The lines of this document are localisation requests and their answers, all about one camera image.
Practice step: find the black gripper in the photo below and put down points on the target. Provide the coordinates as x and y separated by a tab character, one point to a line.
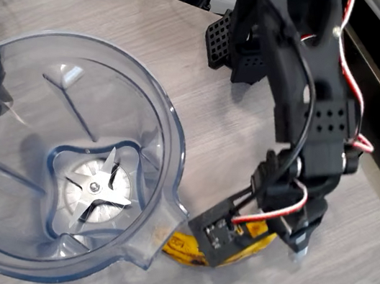
300	230

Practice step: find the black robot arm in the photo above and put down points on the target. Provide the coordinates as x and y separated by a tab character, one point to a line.
328	99

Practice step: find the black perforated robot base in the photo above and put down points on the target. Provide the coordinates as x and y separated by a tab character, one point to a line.
219	41

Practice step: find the clear plastic blender jar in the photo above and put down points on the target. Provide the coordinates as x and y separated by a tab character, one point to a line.
11	141

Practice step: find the spotted yellow banana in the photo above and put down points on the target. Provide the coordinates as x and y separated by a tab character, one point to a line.
181	246

